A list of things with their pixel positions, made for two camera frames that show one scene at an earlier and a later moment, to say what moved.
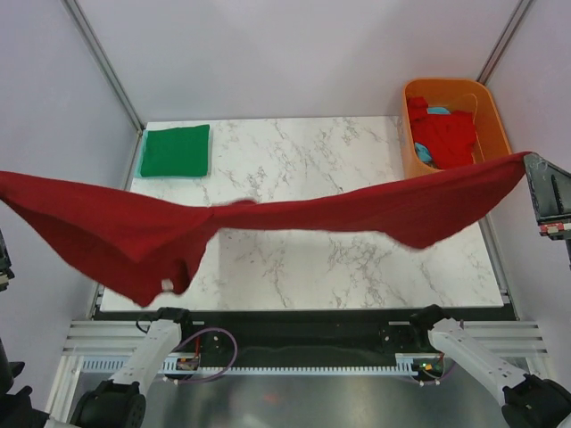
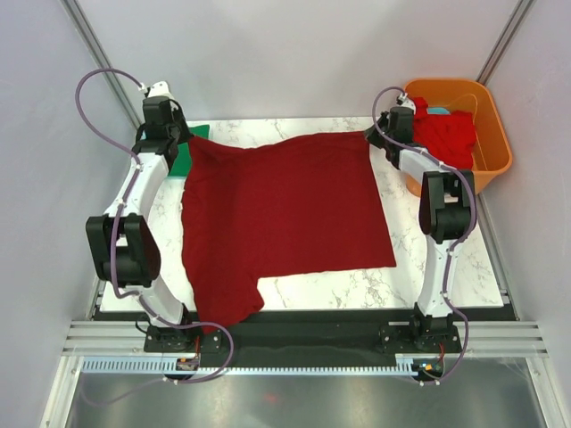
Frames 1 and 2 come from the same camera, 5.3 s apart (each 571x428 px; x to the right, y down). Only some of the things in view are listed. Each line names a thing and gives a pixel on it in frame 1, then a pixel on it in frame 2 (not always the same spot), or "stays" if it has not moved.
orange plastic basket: (470, 95) stays
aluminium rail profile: (124, 336) stays
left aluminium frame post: (108, 69) stays
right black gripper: (551, 187) to (371, 135)
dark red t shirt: (151, 245) to (290, 205)
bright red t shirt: (449, 138) stays
